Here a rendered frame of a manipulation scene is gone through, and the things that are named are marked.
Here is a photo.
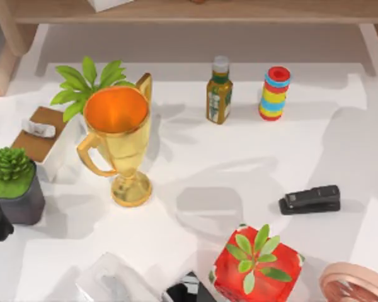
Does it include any green bottle with grey cap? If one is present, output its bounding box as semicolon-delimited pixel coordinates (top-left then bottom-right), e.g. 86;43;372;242
205;55;234;125

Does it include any gold trophy cup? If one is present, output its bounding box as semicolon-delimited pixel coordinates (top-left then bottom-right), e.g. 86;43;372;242
76;72;154;208

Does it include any stack of coloured rings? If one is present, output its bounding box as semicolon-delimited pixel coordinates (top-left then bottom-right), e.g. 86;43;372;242
258;65;292;121

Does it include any green leafy potted plant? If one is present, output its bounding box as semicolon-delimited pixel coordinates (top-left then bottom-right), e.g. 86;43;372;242
49;55;136;122

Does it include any black stapler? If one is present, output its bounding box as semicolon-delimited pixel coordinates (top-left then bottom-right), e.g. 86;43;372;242
278;184;341;216

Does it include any wooden open shelf unit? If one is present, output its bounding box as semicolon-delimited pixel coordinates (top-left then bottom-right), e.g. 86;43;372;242
0;0;378;97

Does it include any green plant in red pot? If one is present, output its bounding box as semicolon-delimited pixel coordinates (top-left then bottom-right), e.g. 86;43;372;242
208;223;306;302

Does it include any black and white object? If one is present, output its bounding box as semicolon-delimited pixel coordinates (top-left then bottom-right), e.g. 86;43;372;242
162;271;219;302

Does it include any white box with wooden lid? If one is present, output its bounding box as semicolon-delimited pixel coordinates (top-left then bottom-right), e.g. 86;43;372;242
10;106;83;184

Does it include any white box on shelf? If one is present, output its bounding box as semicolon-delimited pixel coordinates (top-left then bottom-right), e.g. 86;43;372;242
87;0;135;13

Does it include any green succulent in grey pot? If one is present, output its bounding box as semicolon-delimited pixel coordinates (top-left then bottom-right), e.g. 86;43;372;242
0;146;47;226

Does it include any pink round dish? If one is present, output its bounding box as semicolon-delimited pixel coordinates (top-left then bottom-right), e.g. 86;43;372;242
319;262;378;302

